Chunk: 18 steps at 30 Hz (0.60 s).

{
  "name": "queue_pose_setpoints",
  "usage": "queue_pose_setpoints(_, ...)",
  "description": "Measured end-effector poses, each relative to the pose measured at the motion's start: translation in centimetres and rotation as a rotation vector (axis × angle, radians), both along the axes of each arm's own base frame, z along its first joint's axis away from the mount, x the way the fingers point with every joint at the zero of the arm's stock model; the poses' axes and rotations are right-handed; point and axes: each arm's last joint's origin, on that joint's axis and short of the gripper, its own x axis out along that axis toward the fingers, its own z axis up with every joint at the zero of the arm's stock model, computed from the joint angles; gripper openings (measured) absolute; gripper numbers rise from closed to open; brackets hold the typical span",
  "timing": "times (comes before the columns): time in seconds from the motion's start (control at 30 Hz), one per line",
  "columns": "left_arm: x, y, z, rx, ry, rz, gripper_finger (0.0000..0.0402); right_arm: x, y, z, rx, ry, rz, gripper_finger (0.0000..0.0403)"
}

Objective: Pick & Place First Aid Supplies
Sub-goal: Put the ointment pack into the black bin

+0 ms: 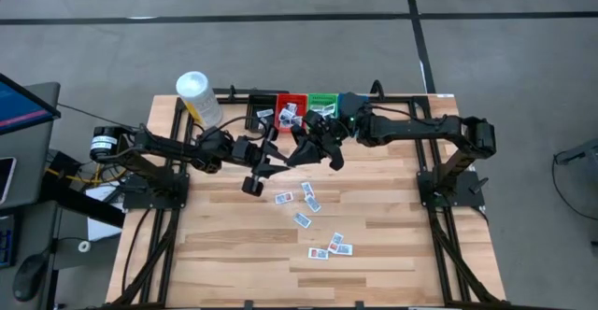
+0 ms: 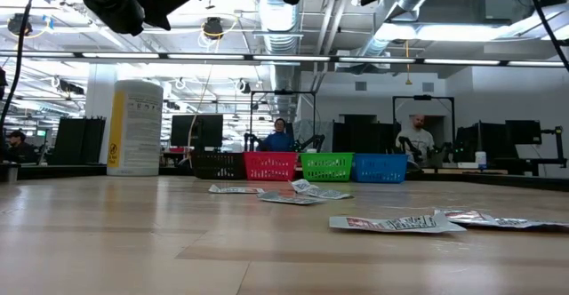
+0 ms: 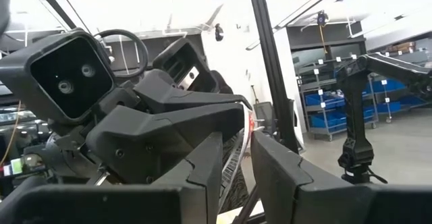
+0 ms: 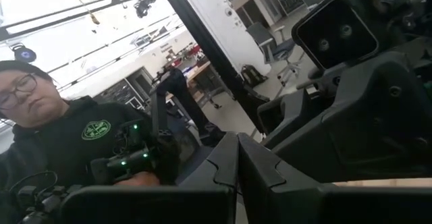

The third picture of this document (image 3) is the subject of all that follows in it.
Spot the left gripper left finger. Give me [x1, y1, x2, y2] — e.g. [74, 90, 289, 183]
[151, 132, 224, 224]

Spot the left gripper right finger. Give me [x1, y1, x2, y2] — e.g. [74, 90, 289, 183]
[250, 131, 371, 224]

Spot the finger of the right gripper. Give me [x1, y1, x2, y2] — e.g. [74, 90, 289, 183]
[86, 102, 246, 184]
[133, 68, 253, 114]

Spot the white packet with red print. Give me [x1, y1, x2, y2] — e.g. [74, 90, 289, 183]
[219, 103, 257, 215]

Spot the grey waste bin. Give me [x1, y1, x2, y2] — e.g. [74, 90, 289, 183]
[252, 101, 274, 134]

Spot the blue storage bin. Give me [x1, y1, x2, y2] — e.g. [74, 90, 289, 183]
[371, 78, 406, 93]
[309, 111, 348, 132]
[374, 101, 402, 113]
[305, 92, 345, 109]

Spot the metal shelf rack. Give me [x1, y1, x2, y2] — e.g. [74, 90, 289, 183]
[367, 48, 432, 123]
[296, 53, 381, 142]

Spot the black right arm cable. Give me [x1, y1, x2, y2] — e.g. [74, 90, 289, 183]
[94, 28, 149, 80]

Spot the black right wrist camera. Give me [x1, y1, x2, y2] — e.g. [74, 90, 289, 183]
[0, 27, 115, 125]

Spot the ceiling device with yellow cable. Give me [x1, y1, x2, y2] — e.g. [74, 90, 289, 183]
[317, 10, 329, 55]

